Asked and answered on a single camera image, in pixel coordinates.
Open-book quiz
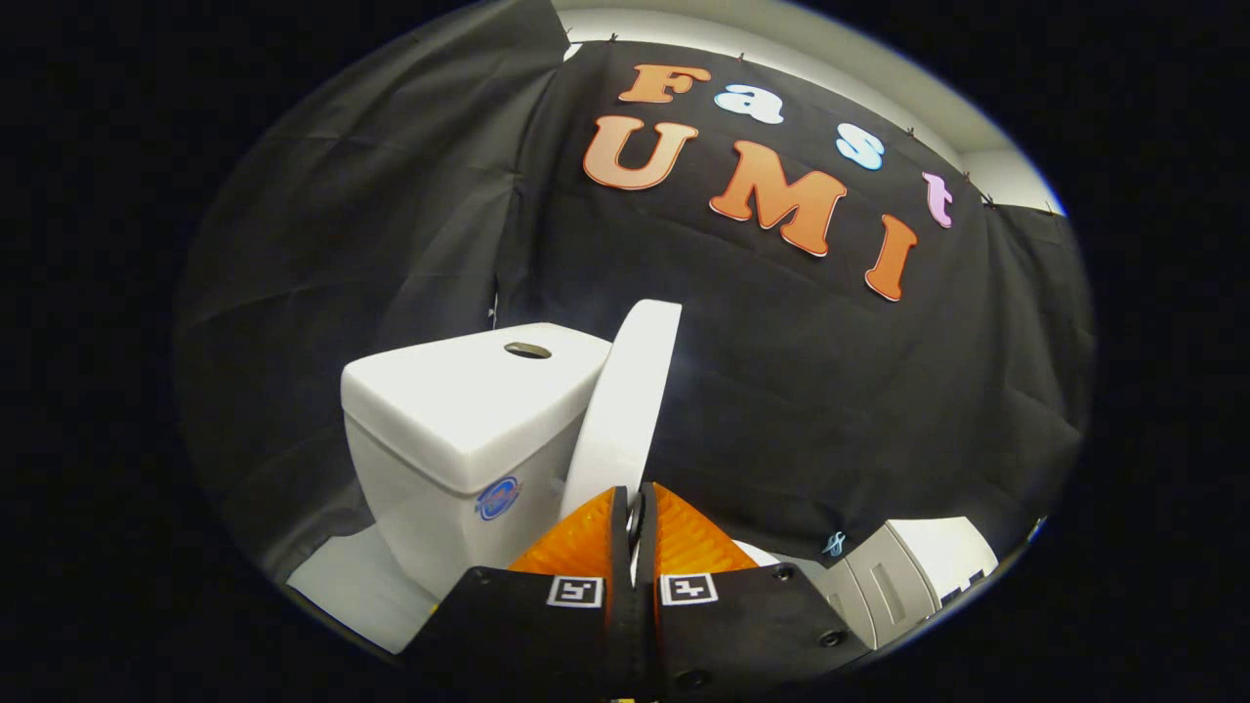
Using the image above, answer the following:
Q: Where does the white toilet body with tank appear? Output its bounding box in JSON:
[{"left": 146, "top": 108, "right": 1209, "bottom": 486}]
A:
[{"left": 340, "top": 322, "right": 777, "bottom": 599}]

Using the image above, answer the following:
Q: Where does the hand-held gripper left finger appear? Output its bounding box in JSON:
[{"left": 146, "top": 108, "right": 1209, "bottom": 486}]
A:
[{"left": 405, "top": 485, "right": 641, "bottom": 699}]

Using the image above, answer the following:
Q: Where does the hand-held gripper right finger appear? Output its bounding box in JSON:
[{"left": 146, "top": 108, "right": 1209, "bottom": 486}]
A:
[{"left": 640, "top": 481, "right": 873, "bottom": 696}]

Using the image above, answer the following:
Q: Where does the white panelled cabinet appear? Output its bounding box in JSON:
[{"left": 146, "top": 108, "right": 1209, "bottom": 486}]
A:
[{"left": 811, "top": 517, "right": 999, "bottom": 650}]

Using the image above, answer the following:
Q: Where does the white toilet lid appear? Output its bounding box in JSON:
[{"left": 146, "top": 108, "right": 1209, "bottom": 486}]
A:
[{"left": 560, "top": 300, "right": 683, "bottom": 528}]

